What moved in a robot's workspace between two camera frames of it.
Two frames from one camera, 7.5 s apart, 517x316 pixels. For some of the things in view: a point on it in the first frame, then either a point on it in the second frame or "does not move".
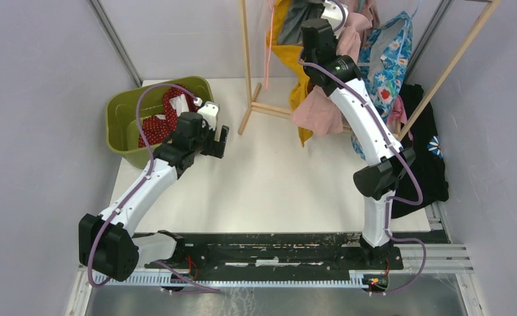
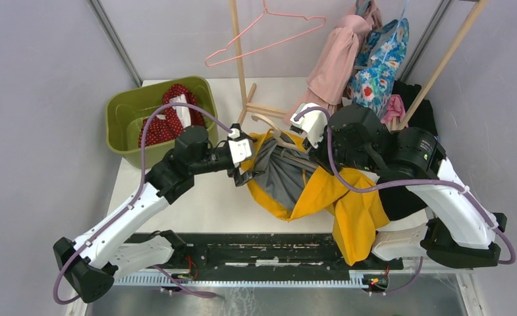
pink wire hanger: (265, 75) -> (322, 18)
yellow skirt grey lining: (284, 29) -> (292, 185)
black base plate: (278, 251) does not move
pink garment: (316, 110) does not move
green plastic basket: (122, 126) does not move
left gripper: (215, 148) -> (240, 178)
